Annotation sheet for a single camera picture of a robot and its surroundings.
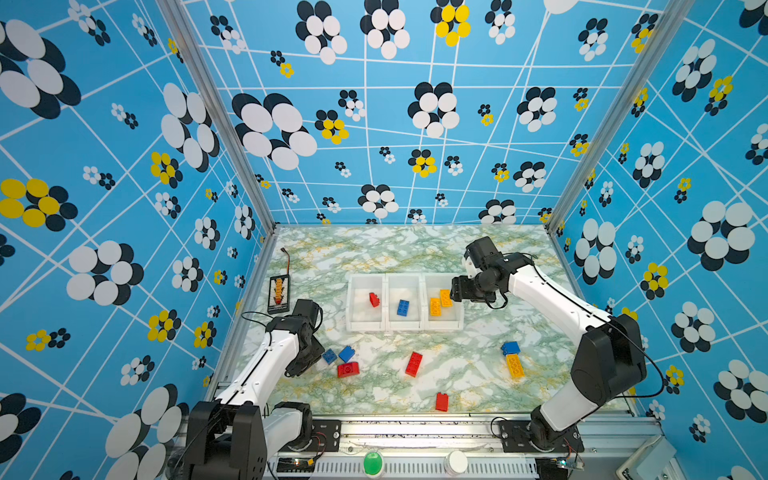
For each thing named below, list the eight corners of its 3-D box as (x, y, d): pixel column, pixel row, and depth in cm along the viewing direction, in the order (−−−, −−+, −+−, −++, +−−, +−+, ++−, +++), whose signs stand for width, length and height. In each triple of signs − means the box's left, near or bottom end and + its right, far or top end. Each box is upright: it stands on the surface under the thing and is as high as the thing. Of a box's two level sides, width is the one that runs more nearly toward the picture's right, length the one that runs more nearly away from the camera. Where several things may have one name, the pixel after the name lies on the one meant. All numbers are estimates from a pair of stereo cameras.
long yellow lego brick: (510, 377, 85) (512, 375, 83) (505, 357, 88) (507, 354, 87) (522, 377, 85) (525, 375, 83) (517, 357, 88) (519, 354, 87)
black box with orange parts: (269, 314, 98) (267, 311, 96) (271, 281, 106) (269, 277, 104) (289, 311, 99) (287, 307, 97) (289, 278, 107) (287, 274, 105)
